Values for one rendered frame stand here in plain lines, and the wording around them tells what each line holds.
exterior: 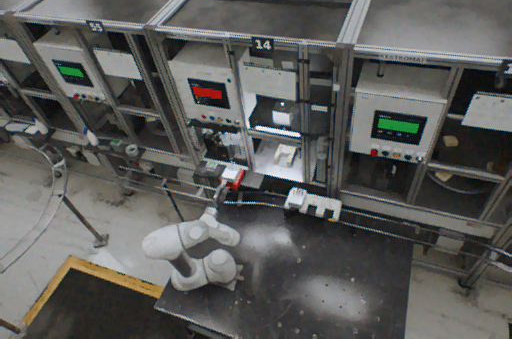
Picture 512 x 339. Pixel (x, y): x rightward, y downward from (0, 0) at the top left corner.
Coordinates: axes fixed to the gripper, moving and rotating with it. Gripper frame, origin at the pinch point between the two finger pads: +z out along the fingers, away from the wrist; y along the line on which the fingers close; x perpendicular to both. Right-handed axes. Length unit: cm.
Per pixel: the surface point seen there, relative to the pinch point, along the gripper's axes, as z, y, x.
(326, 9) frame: 62, 102, -54
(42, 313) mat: -103, -98, 144
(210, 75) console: 23, 78, 4
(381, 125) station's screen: 20, 63, -95
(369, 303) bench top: -37, -31, -108
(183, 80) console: 23, 72, 24
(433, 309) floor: 0, -98, -157
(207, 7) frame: 55, 102, 16
